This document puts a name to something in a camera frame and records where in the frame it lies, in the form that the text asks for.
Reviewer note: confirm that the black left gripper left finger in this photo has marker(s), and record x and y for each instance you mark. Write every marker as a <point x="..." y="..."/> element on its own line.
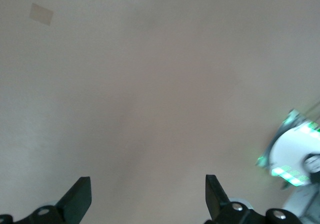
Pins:
<point x="75" y="204"/>

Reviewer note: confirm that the brown square tape patch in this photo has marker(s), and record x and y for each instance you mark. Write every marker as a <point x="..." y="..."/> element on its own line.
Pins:
<point x="41" y="14"/>

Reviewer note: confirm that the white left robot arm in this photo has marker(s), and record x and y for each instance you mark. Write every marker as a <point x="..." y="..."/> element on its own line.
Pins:
<point x="290" y="148"/>

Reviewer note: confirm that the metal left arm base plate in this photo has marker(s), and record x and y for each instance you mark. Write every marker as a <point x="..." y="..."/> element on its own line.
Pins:
<point x="276" y="136"/>

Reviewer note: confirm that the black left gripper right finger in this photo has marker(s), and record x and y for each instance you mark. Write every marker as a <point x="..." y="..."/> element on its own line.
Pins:
<point x="216" y="201"/>

